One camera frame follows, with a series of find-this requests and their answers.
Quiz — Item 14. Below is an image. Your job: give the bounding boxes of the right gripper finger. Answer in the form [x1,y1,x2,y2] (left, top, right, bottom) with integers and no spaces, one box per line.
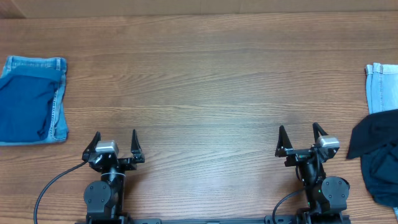
[276,125,293,150]
[312,122,328,142]

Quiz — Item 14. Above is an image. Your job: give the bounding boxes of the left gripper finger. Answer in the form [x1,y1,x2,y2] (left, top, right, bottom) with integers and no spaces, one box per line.
[131,129,142,158]
[81,131,101,162]

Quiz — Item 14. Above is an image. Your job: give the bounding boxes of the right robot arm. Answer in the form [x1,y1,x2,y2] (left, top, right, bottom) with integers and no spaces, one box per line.
[271,123,351,224]

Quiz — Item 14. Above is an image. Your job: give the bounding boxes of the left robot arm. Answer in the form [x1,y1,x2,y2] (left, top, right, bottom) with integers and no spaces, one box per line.
[82,131,145,224]

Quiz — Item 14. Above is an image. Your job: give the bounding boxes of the folded blue denim shorts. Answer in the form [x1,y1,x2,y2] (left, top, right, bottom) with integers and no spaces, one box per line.
[1,55,68,146]

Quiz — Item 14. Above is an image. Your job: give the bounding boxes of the dark navy garment pile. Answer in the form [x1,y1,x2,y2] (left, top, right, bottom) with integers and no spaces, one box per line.
[346,110,397,207]

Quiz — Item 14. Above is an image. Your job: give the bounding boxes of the light blue jeans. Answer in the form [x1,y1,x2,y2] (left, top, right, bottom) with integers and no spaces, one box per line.
[365,63,397,114]

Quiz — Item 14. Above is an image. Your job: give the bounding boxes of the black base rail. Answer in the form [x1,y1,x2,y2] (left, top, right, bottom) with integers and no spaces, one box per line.
[74,214,352,224]

